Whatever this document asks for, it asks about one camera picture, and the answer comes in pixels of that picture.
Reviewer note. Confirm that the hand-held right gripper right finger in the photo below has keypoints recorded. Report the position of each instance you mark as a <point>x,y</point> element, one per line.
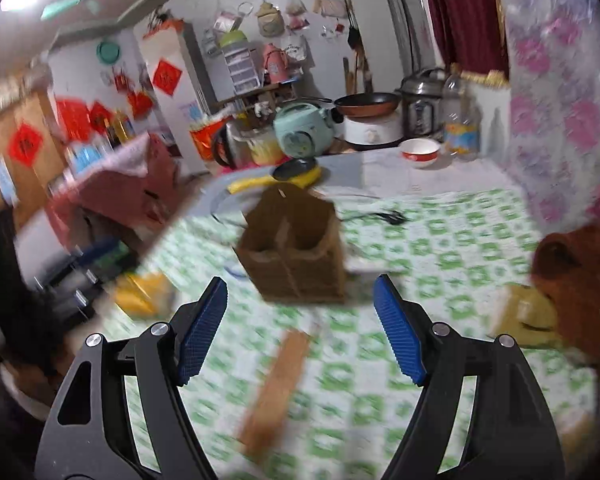
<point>400,335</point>

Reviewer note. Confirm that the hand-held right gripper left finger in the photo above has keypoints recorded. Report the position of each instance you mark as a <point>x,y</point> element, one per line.
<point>200,340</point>

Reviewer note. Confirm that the pile of wooden chopsticks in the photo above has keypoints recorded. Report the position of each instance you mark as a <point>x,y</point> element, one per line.
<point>275,395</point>

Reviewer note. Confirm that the wooden utensil holder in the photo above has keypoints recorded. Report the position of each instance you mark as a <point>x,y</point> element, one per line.
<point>290,240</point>

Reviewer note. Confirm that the yellow tissue pack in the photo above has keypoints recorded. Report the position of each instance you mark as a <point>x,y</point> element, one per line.
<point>142,295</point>

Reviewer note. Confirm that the green checked tablecloth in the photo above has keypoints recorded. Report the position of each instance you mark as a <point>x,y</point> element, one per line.
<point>430,260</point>

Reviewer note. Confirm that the white table cloth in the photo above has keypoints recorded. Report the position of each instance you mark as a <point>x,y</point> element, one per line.
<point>455,175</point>

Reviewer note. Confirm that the pink plastic table cover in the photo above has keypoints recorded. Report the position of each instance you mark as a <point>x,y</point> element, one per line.
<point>130,185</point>

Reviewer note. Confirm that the brown teddy bear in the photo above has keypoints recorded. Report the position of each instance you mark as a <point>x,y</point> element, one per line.
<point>575,280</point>

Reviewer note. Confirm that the red and white bowl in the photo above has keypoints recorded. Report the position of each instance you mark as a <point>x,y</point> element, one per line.
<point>419,152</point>

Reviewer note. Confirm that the yellow mini frying pan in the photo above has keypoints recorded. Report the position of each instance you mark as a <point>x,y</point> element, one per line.
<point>300,172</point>

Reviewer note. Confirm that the steel electric kettle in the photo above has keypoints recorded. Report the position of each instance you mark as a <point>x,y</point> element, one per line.
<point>230,147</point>

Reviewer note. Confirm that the red gift bag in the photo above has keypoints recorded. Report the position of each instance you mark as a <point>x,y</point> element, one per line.
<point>202,137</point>

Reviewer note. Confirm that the yellow pot with lid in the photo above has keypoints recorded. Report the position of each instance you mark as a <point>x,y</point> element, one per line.
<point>264,147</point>

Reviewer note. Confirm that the clear plastic bottle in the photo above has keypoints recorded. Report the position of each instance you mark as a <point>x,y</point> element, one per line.
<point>461,130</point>

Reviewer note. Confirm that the pack of blue bottles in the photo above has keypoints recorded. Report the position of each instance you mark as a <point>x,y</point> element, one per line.
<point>87,157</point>

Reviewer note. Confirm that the yellow oil bottle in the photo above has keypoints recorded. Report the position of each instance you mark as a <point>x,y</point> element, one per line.
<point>122,127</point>

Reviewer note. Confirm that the mint green rice cooker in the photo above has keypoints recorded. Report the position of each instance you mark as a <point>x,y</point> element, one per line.
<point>302,130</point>

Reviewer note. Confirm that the steel pressure cooker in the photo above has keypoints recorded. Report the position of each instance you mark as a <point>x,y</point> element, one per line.
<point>422,105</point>

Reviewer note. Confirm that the copper frying pan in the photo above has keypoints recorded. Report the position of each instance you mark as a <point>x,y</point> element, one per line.
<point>367,104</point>

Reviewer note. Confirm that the white refrigerator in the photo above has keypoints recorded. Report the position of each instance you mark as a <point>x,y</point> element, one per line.
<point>180,105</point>

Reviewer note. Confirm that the small red diamond paper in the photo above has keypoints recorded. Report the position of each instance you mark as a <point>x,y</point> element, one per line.
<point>100,116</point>

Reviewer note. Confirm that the wooden shelf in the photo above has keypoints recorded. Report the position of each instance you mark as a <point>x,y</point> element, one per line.
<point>260,95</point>

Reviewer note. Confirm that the blue and white hanging packet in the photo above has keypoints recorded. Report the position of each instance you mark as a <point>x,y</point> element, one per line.
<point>4,180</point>

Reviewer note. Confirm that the red plastic bag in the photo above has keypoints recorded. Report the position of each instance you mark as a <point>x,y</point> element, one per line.
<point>72,119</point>

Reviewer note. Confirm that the red diamond paper on board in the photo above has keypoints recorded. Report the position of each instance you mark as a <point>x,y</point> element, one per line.
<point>26,144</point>

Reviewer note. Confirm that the red diamond paper on refrigerator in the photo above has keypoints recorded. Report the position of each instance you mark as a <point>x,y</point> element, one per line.
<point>167,76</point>

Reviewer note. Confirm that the plastic drawer tower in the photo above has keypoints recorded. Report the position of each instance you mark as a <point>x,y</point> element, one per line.
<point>240,67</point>

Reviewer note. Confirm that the pink thermos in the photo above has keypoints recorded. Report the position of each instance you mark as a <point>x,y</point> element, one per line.
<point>275,65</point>

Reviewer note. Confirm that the green round basin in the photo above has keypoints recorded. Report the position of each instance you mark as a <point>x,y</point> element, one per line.
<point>108,52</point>

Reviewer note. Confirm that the white tote bag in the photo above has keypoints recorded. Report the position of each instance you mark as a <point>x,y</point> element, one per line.
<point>296,51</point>

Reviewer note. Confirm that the grey door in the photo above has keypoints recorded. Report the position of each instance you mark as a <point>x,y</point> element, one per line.
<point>405,10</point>

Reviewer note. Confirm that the beige hanging bag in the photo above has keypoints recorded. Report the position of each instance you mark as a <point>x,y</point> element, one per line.
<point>270,20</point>

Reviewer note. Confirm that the dark red curtain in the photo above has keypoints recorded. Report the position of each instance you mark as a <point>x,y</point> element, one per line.
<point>465,10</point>

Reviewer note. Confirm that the beige hanging paper bags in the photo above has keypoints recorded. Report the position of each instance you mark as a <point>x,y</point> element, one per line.
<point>330,2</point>

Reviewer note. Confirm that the clear bag with food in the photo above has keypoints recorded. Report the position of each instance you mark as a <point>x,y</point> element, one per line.
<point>296,10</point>

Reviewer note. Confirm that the green ceiling fan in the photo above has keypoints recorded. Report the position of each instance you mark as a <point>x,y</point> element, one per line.
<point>65,10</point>

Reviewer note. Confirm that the floral plastic wall sheet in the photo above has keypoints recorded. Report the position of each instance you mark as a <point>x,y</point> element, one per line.
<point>555,85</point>

